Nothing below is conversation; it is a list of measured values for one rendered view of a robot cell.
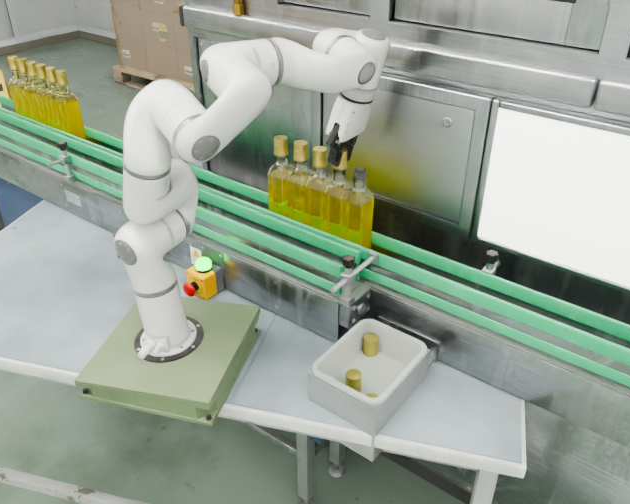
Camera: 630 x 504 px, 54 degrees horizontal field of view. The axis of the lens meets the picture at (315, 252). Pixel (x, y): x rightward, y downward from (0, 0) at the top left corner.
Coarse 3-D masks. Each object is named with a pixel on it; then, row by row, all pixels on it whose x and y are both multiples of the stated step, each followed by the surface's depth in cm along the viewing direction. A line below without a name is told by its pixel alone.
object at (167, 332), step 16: (176, 288) 131; (144, 304) 129; (160, 304) 129; (176, 304) 132; (144, 320) 132; (160, 320) 131; (176, 320) 133; (144, 336) 134; (160, 336) 133; (176, 336) 135; (192, 336) 138; (144, 352) 132; (160, 352) 135; (176, 352) 135
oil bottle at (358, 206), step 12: (348, 192) 142; (360, 192) 141; (348, 204) 143; (360, 204) 141; (372, 204) 144; (348, 216) 144; (360, 216) 142; (372, 216) 146; (348, 228) 146; (360, 228) 144; (348, 240) 148; (360, 240) 146
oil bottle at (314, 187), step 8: (312, 176) 148; (328, 176) 148; (312, 184) 147; (320, 184) 146; (312, 192) 148; (320, 192) 147; (312, 200) 150; (320, 200) 148; (312, 208) 151; (320, 208) 149; (312, 216) 152; (320, 216) 150; (312, 224) 153; (320, 224) 152
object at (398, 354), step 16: (368, 320) 141; (352, 336) 138; (384, 336) 140; (400, 336) 137; (336, 352) 134; (352, 352) 140; (384, 352) 142; (400, 352) 139; (416, 352) 136; (320, 368) 130; (336, 368) 136; (352, 368) 138; (368, 368) 138; (384, 368) 138; (400, 368) 138; (336, 384) 124; (368, 384) 134; (384, 384) 134; (368, 400) 120; (384, 400) 121
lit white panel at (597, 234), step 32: (512, 128) 127; (544, 128) 122; (576, 128) 119; (512, 160) 130; (544, 160) 125; (576, 160) 121; (608, 160) 118; (512, 192) 133; (544, 192) 128; (576, 192) 124; (608, 192) 120; (480, 224) 141; (512, 224) 136; (544, 224) 131; (576, 224) 127; (608, 224) 123; (544, 256) 135; (576, 256) 130; (608, 256) 126
